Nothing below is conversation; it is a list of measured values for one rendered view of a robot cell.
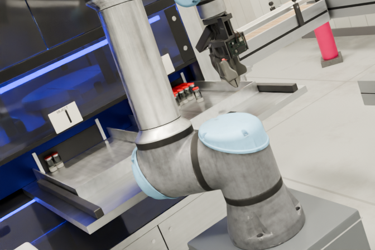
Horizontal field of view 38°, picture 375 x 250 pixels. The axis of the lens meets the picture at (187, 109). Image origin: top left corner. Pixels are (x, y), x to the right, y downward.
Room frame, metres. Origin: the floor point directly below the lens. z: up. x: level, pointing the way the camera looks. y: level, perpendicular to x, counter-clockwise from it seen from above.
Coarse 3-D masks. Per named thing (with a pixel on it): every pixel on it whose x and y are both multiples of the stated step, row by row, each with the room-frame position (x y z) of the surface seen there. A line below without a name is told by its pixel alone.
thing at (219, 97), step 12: (204, 84) 1.71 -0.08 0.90; (216, 84) 1.65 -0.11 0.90; (228, 84) 1.59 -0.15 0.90; (240, 84) 1.54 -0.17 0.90; (252, 84) 1.48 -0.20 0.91; (204, 96) 1.65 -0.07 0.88; (216, 96) 1.60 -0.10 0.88; (228, 96) 1.55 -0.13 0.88; (240, 96) 1.45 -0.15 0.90; (192, 108) 1.57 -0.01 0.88; (204, 108) 1.52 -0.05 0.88; (216, 108) 1.41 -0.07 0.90; (228, 108) 1.43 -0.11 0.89; (132, 120) 1.64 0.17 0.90; (192, 120) 1.37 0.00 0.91; (204, 120) 1.38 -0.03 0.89
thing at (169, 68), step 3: (168, 54) 1.67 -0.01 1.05; (162, 57) 1.66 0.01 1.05; (165, 57) 1.66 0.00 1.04; (168, 57) 1.66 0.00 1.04; (162, 60) 1.65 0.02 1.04; (165, 60) 1.66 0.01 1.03; (168, 60) 1.66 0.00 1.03; (165, 63) 1.66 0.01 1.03; (168, 63) 1.66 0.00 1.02; (171, 63) 1.67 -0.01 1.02; (165, 66) 1.65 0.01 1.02; (168, 66) 1.66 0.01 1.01; (171, 66) 1.66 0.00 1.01; (165, 69) 1.65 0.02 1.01; (168, 69) 1.66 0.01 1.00; (171, 69) 1.66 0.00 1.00; (174, 69) 1.67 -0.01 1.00; (168, 72) 1.65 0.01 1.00; (171, 72) 1.66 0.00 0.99
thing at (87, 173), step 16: (112, 128) 1.57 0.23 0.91; (112, 144) 1.53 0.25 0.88; (128, 144) 1.47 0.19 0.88; (80, 160) 1.50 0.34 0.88; (96, 160) 1.44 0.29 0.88; (112, 160) 1.39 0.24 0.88; (128, 160) 1.26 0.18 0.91; (48, 176) 1.36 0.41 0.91; (64, 176) 1.41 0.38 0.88; (80, 176) 1.36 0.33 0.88; (96, 176) 1.22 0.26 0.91; (112, 176) 1.24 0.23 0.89; (80, 192) 1.20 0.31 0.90; (96, 192) 1.21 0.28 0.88
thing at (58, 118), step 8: (72, 104) 1.50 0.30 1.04; (56, 112) 1.47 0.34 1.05; (64, 112) 1.48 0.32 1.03; (72, 112) 1.49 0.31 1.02; (56, 120) 1.47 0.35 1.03; (64, 120) 1.48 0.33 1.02; (72, 120) 1.49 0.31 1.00; (80, 120) 1.50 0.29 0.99; (56, 128) 1.46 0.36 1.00; (64, 128) 1.47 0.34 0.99
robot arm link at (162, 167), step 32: (96, 0) 0.98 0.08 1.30; (128, 0) 0.99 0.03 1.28; (128, 32) 0.98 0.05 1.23; (128, 64) 0.98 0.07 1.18; (160, 64) 0.99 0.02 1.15; (128, 96) 0.99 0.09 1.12; (160, 96) 0.97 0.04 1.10; (160, 128) 0.96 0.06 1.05; (192, 128) 0.98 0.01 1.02; (160, 160) 0.94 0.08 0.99; (160, 192) 0.95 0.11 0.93; (192, 192) 0.94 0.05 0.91
